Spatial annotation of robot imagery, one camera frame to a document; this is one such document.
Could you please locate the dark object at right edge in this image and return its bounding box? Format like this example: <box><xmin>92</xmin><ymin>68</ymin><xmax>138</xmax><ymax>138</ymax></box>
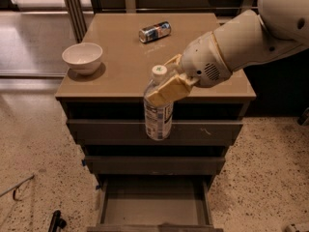
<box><xmin>297</xmin><ymin>107</ymin><xmax>309</xmax><ymax>126</ymax></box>

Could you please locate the clear plastic bottle white cap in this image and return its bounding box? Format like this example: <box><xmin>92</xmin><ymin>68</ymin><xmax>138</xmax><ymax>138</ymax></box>
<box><xmin>144</xmin><ymin>65</ymin><xmax>174</xmax><ymax>141</ymax></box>

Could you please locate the brown drawer cabinet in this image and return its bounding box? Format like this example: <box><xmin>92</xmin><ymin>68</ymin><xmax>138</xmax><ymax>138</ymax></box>
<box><xmin>54</xmin><ymin>12</ymin><xmax>257</xmax><ymax>232</ymax></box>

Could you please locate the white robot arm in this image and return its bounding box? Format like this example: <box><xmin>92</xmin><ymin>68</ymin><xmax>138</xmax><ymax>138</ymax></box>
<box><xmin>145</xmin><ymin>0</ymin><xmax>309</xmax><ymax>107</ymax></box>

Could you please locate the metal railing frame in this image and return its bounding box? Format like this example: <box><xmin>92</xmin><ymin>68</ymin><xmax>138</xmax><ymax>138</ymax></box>
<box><xmin>59</xmin><ymin>0</ymin><xmax>264</xmax><ymax>44</ymax></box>

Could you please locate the middle grey drawer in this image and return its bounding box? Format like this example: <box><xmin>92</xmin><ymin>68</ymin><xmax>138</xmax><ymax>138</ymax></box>
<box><xmin>85</xmin><ymin>156</ymin><xmax>225</xmax><ymax>175</ymax></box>

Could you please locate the silver blue soda can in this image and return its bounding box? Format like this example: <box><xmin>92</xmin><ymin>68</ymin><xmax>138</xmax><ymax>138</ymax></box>
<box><xmin>138</xmin><ymin>21</ymin><xmax>172</xmax><ymax>44</ymax></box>

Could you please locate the top grey drawer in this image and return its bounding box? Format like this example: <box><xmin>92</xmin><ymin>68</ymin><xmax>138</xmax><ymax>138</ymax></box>
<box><xmin>67</xmin><ymin>119</ymin><xmax>242</xmax><ymax>146</ymax></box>

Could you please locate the thin metal rod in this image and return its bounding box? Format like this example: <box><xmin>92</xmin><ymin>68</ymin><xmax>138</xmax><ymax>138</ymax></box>
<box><xmin>0</xmin><ymin>174</ymin><xmax>35</xmax><ymax>197</ymax></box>

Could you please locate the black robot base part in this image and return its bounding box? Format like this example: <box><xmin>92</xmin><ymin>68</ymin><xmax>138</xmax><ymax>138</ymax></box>
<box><xmin>48</xmin><ymin>210</ymin><xmax>67</xmax><ymax>232</ymax></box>

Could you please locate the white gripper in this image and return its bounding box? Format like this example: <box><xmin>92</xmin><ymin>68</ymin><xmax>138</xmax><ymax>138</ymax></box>
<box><xmin>145</xmin><ymin>32</ymin><xmax>232</xmax><ymax>107</ymax></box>

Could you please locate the open bottom grey drawer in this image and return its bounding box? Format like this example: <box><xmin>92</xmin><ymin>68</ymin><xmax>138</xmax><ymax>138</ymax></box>
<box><xmin>87</xmin><ymin>175</ymin><xmax>224</xmax><ymax>232</ymax></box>

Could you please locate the white ceramic bowl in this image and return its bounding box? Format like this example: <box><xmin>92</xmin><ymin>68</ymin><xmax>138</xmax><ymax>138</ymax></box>
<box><xmin>62</xmin><ymin>43</ymin><xmax>103</xmax><ymax>75</ymax></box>

